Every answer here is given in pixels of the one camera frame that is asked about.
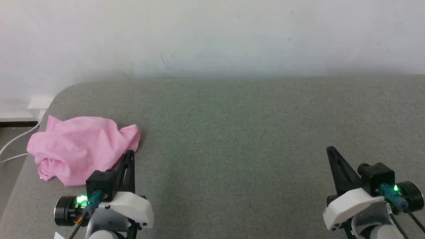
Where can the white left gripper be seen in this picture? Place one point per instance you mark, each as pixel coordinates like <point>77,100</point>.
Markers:
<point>132,207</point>

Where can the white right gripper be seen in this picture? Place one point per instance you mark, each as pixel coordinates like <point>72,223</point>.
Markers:
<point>352,205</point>

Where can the pink garment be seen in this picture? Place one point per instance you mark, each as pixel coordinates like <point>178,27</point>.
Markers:
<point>76,146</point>

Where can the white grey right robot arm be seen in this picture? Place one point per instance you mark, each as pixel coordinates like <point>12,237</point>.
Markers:
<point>375,229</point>

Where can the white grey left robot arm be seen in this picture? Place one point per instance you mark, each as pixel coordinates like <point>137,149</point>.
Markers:
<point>106,225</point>

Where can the black left wrist motor cylinder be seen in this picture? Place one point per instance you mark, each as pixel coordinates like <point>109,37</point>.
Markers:
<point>66,209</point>

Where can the black wrist motor cylinder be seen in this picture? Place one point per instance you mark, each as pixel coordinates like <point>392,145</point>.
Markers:
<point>66,209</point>
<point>411,196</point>

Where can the black right wrist motor cylinder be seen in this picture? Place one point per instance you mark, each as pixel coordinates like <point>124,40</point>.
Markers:
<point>411,196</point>

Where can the grey fabric sofa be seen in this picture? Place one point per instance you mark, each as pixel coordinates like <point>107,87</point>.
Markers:
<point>232,139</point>

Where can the black baseboard strip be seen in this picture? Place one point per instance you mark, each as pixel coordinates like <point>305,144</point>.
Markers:
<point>18,124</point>

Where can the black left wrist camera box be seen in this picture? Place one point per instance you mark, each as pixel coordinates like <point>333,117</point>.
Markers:
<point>101,182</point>

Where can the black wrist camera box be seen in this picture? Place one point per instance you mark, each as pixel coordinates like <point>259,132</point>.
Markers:
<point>101,182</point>
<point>377,176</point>

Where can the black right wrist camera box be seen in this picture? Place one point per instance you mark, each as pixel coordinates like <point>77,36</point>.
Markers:
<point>377,176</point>

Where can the white wall socket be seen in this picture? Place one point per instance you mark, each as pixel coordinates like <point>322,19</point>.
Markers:
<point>40,101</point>

